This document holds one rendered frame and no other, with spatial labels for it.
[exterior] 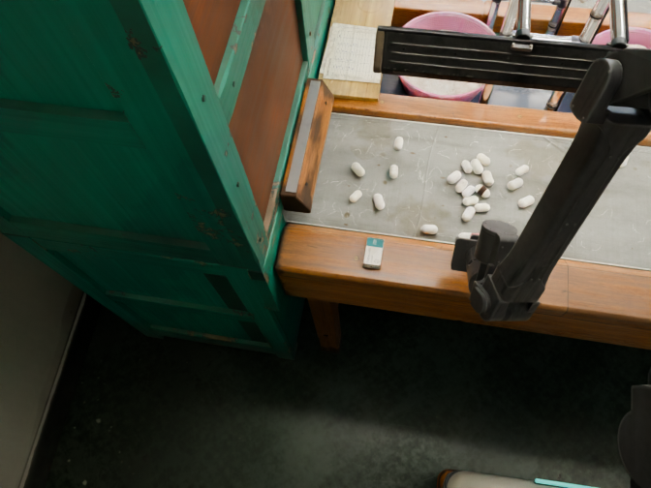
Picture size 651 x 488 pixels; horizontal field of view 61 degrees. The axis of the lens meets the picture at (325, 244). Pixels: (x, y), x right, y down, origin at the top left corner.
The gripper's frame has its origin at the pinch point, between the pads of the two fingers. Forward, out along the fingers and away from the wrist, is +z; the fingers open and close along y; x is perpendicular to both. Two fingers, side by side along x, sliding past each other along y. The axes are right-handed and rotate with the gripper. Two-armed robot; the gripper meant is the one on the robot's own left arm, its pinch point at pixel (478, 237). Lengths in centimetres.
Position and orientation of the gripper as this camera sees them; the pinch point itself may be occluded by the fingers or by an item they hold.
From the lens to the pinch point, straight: 113.1
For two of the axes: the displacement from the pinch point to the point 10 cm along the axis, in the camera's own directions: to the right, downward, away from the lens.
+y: -9.8, -1.4, 1.3
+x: -0.7, 9.0, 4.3
